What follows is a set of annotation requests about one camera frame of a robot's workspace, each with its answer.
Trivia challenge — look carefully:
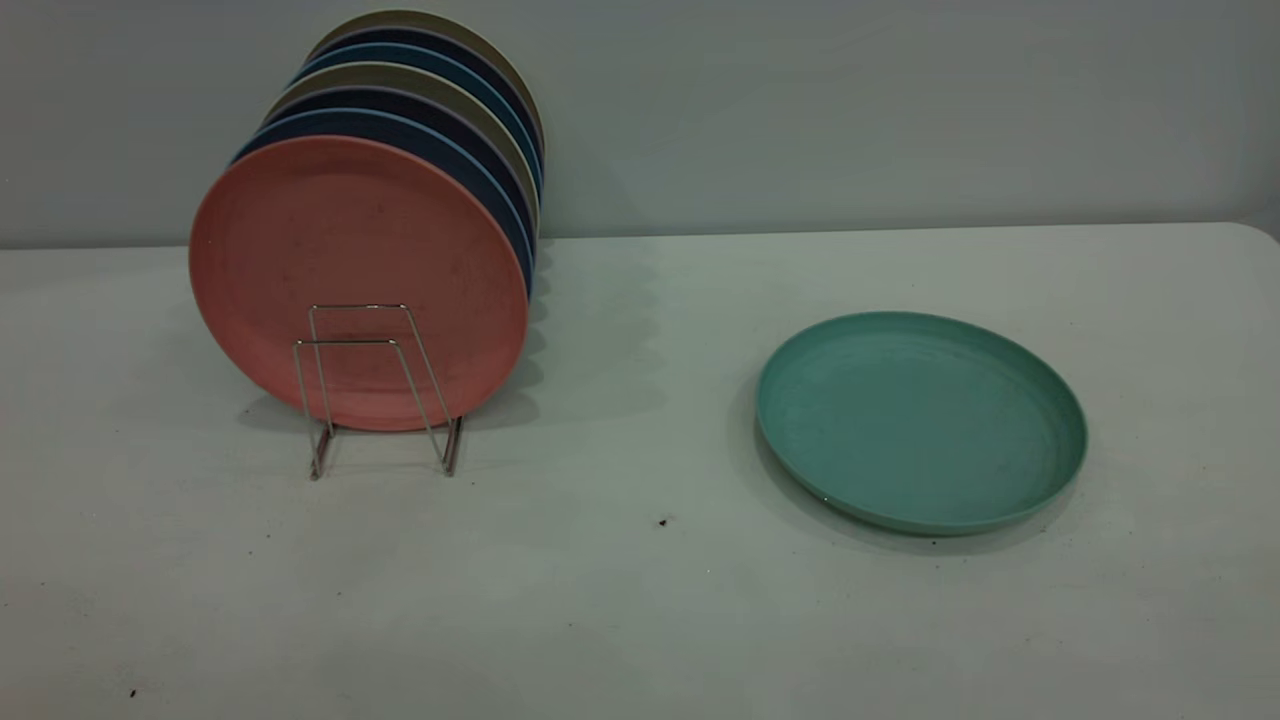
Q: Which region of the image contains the green round plate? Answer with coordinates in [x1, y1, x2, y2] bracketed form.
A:
[755, 310, 1089, 537]

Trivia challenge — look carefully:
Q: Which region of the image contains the pink round plate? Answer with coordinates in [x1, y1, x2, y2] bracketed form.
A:
[188, 135, 530, 433]

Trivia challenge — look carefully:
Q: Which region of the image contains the navy blue plate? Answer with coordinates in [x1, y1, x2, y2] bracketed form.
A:
[232, 107, 536, 301]

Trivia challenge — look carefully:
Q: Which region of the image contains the beige plate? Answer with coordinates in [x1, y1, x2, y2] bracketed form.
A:
[263, 61, 542, 231]
[305, 8, 547, 151]

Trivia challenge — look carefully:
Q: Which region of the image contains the metal wire plate rack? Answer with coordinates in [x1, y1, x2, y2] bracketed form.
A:
[292, 303, 464, 481]

